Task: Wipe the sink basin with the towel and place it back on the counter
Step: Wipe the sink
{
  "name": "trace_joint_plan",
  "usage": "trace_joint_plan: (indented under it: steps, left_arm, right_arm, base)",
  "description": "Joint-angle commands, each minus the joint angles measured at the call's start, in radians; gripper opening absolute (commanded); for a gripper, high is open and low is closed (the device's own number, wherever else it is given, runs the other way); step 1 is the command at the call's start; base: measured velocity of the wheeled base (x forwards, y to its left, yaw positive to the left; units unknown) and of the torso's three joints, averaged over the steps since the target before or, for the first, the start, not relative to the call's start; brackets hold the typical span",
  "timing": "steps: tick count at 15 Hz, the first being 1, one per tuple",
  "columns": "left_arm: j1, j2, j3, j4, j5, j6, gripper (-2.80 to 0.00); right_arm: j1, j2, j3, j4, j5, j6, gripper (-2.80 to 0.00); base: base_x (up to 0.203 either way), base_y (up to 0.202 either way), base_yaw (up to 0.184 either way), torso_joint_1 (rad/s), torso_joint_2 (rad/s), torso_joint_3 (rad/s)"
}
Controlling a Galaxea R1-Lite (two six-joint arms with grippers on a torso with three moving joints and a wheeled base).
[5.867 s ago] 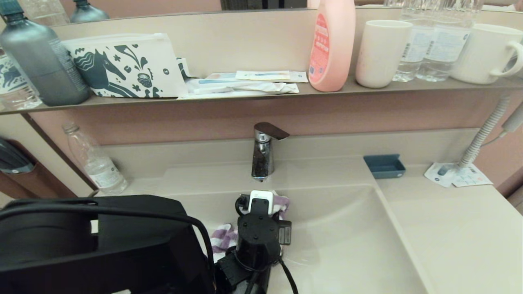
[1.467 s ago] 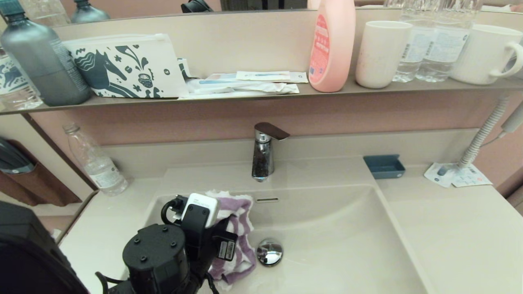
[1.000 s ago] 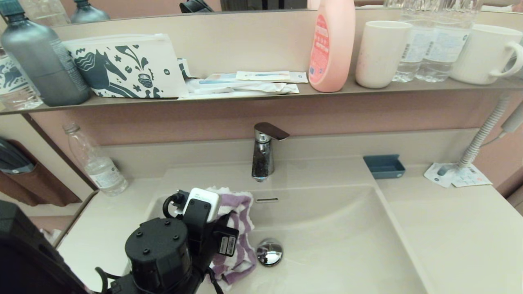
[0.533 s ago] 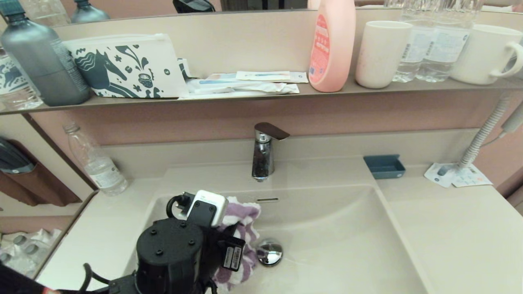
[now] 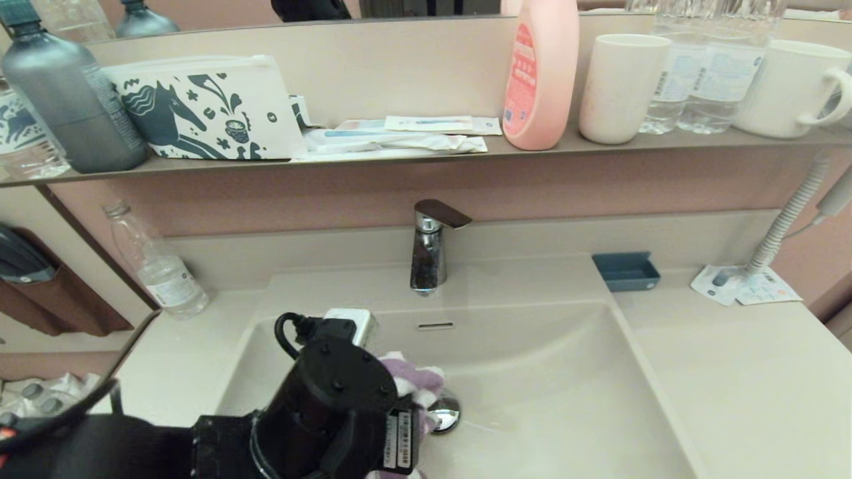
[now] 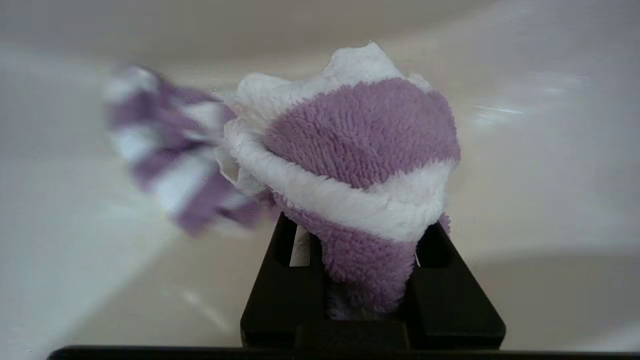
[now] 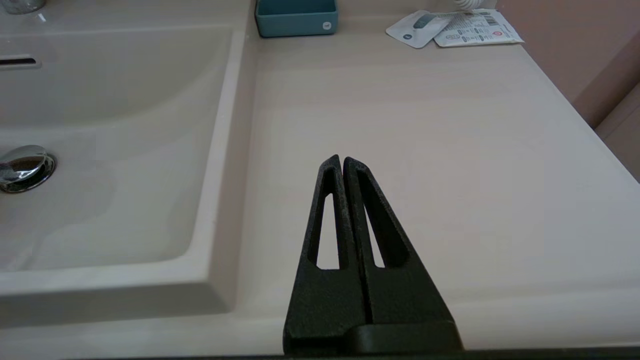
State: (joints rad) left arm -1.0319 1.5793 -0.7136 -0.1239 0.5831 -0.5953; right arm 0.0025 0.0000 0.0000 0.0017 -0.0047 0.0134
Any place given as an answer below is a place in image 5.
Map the pink lotion bottle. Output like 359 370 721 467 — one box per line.
503 0 581 151

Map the slim clear plastic bottle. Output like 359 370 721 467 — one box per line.
101 201 210 320

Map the white coiled hose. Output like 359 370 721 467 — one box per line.
744 156 833 275

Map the white hair dryer handle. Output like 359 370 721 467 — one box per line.
815 166 852 217

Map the grey wall shelf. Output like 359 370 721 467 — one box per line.
0 125 852 188

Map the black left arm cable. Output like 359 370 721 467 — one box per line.
274 311 320 360

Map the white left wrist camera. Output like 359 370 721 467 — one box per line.
323 307 379 348

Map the white ceramic mug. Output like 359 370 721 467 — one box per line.
732 39 852 139

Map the grey bottle teal cap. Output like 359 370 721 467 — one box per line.
0 0 150 174

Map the crumpled white plastic wrapper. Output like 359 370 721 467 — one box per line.
304 128 490 156

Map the chrome drain stopper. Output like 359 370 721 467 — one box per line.
427 393 461 434

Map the white pouch blue horse print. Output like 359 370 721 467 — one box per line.
101 55 310 161

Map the flat white sachet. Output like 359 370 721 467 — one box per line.
336 118 504 137

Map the purple white striped towel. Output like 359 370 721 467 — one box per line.
366 351 445 479

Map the metal towel rail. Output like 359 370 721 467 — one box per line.
106 309 162 393

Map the shrink-wrapped bottle pack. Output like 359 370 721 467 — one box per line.
0 373 101 420

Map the beige sink basin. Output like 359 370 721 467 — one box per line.
186 256 710 479

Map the white plastic tumbler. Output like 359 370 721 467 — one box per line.
578 33 673 145

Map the clear bottle blue print label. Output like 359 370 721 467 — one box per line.
0 73 71 180

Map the chrome faucet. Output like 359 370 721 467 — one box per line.
410 199 473 297

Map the clear water bottle white label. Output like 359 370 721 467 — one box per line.
678 0 786 135
639 0 716 135

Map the white sachet grey picture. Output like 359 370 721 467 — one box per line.
690 265 749 307

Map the blue soap dish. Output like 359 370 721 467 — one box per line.
591 251 661 293

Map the small white toothbrush packet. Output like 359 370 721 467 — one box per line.
385 116 475 133

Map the black hair dryer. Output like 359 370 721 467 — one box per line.
0 223 57 283

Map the brown hanging pouch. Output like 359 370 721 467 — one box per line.
0 226 134 337

